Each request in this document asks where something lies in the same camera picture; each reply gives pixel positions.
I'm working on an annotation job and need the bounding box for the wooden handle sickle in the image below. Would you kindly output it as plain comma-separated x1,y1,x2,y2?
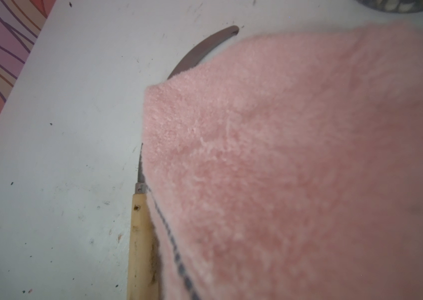
126,25,240,300

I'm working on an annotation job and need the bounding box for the pink terry rag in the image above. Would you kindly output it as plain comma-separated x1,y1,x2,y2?
142,24,423,300

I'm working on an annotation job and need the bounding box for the cup of coloured pencils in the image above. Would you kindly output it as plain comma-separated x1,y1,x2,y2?
356,0,423,14

